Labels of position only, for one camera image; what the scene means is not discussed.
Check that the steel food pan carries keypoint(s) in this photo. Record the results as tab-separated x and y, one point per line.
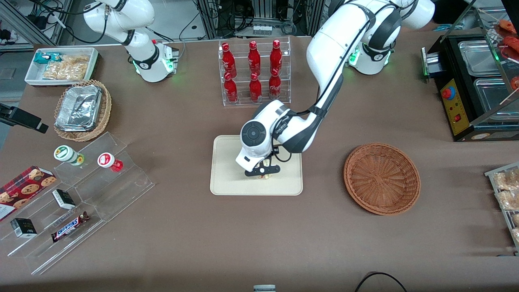
478	56
494	95

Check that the beige plastic tray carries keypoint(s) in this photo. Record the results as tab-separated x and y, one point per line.
227	178

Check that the clear acrylic bottle rack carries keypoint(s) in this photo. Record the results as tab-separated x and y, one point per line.
243	101

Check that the tan snack bag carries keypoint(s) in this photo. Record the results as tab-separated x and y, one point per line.
67	69

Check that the red lid cup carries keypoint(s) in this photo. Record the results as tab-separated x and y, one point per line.
106	159

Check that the teal snack packet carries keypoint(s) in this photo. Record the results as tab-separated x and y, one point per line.
42	57

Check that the small grey device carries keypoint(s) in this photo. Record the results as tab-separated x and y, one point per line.
264	288

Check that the brown wicker basket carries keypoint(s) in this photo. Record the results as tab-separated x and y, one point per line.
381	178

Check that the aluminium foil container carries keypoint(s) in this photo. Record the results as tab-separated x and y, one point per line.
79	107

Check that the red tartan cookie box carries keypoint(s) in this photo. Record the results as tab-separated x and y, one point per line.
24	188

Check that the small black box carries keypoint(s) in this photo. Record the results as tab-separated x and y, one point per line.
23	228
64	198

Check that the Snickers chocolate bar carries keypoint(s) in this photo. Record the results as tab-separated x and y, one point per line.
69	227

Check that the white rectangular bin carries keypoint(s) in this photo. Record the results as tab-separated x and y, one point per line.
32	75

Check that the black glass food warmer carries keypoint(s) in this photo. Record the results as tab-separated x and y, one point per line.
454	101

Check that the clear bag of snacks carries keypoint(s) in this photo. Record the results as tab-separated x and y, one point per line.
515	235
507	199
515	220
507	179

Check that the green lid cup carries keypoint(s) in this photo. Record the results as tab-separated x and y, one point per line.
65	153

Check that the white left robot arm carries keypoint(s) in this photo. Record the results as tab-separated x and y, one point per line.
324	48

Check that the clear acrylic stepped display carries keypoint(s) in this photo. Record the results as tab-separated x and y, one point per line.
117	190

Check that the red sausage on stick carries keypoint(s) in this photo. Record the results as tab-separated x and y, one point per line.
515	83
507	26
513	42

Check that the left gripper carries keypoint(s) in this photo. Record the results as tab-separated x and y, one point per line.
271	154

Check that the light wicker basket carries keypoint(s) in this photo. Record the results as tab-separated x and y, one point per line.
103	113

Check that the red cola bottle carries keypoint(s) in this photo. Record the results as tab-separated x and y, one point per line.
230	89
228	56
255	87
276	52
254	54
274	85

